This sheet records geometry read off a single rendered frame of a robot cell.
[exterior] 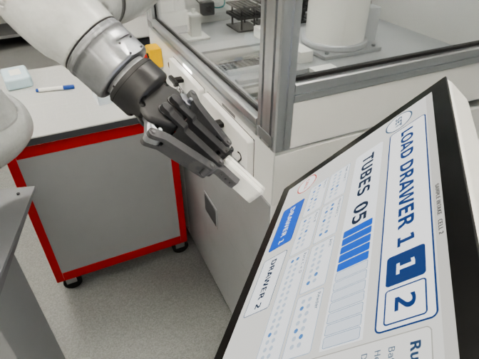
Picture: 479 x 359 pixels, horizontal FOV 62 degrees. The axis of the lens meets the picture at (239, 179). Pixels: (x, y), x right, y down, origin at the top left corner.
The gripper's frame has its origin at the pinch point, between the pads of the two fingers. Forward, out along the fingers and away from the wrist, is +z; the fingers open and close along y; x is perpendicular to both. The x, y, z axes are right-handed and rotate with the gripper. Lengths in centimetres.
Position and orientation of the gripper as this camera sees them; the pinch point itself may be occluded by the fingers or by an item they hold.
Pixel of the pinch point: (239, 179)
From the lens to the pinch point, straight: 55.7
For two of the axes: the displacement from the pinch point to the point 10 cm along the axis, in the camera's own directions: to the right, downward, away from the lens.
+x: -6.0, 4.8, 6.4
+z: 7.2, 6.6, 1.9
